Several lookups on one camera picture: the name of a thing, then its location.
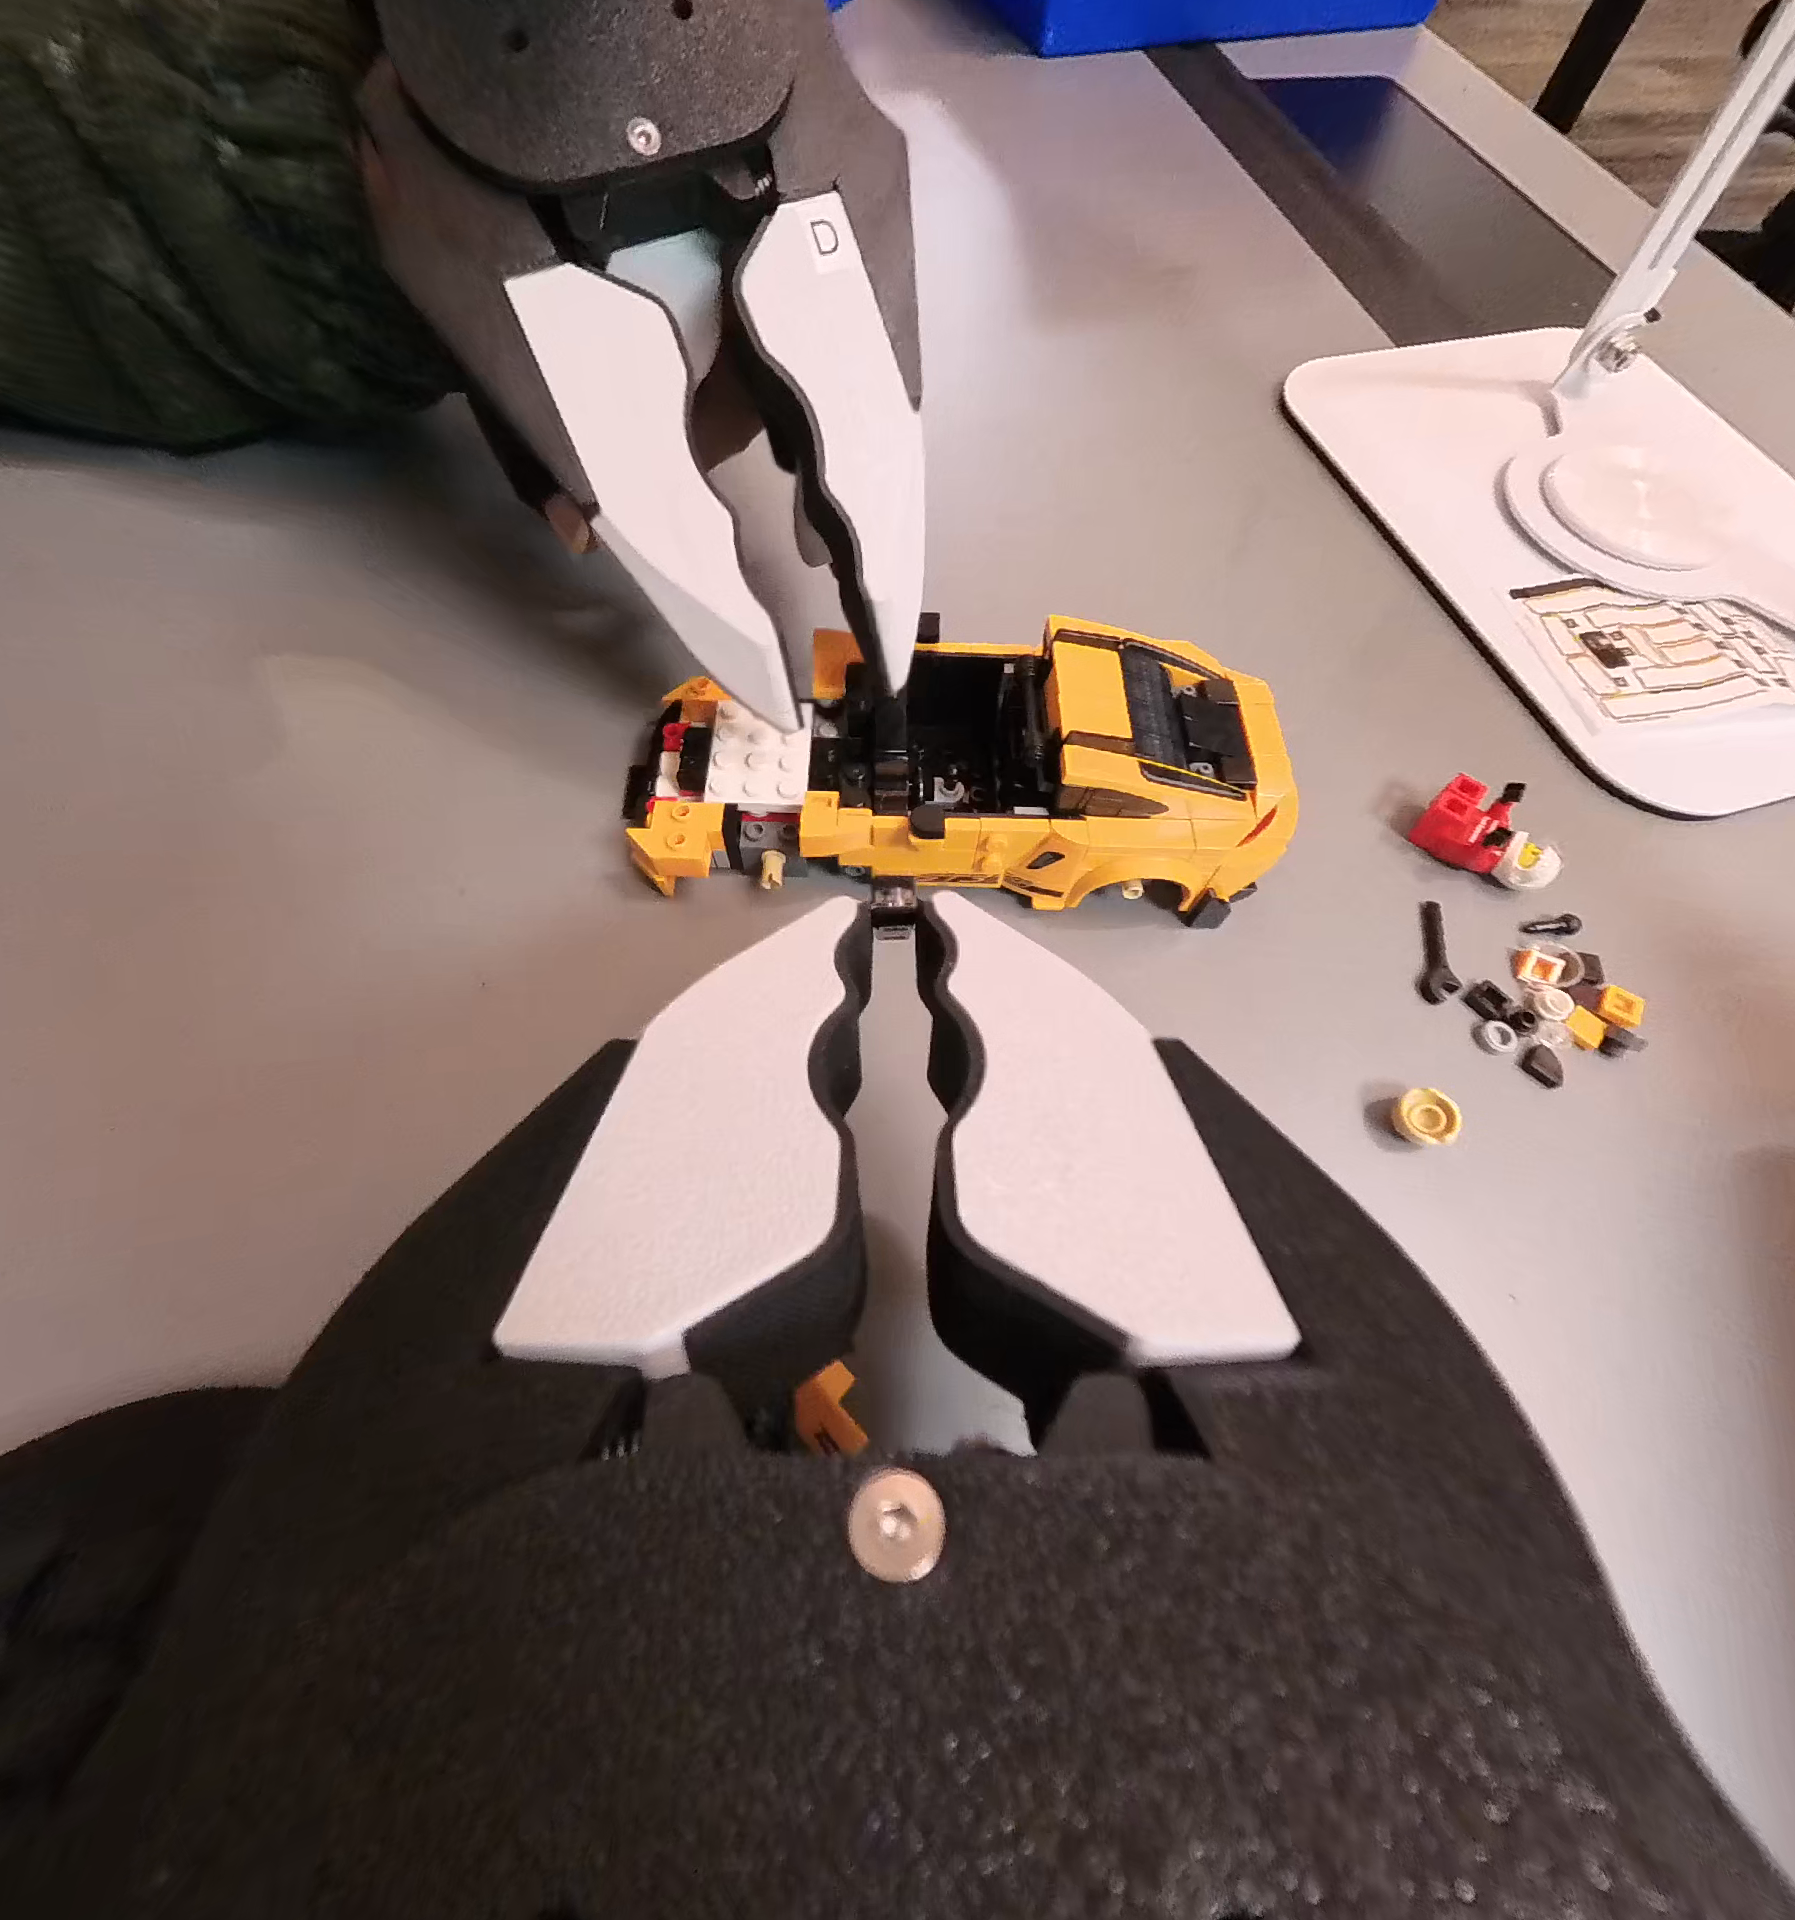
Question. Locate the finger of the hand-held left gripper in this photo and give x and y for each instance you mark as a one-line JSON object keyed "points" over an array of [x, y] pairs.
{"points": [[852, 391], [643, 450]]}

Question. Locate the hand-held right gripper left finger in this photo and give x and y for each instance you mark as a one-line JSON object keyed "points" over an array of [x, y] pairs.
{"points": [[703, 1170]]}

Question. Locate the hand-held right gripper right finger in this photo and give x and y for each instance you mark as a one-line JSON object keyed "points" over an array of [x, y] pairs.
{"points": [[1109, 1185]]}

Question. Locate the small black lego piece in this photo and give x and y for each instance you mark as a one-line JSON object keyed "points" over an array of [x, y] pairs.
{"points": [[892, 919]]}

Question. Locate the yellow lego car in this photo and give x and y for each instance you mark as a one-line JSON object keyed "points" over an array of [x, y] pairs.
{"points": [[1138, 751]]}

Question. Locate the person's left forearm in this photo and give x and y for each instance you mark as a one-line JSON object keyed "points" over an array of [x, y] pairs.
{"points": [[163, 226]]}

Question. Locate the yellow lego panel piece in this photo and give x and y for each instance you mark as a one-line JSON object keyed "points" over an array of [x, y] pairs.
{"points": [[826, 1409]]}

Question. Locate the tan round lego piece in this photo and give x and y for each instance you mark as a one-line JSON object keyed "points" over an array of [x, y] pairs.
{"points": [[1429, 1115]]}

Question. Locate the black lego wrench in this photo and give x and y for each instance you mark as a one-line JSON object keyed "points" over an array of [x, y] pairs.
{"points": [[1438, 952]]}

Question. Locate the pile of small lego pieces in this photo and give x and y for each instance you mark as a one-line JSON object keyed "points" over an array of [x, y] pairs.
{"points": [[1550, 1005]]}

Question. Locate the red lego minifigure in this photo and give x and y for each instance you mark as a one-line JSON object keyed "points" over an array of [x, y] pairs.
{"points": [[1459, 825]]}

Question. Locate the person's left hand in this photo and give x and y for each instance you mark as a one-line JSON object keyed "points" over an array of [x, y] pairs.
{"points": [[568, 525]]}

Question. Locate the blue plastic bin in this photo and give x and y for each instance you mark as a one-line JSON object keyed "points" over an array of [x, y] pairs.
{"points": [[1138, 23]]}

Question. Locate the white metal book stand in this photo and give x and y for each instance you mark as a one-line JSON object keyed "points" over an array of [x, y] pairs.
{"points": [[1408, 436]]}

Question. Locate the clear sticker sheet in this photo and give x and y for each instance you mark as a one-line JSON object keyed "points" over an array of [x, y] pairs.
{"points": [[1662, 653]]}

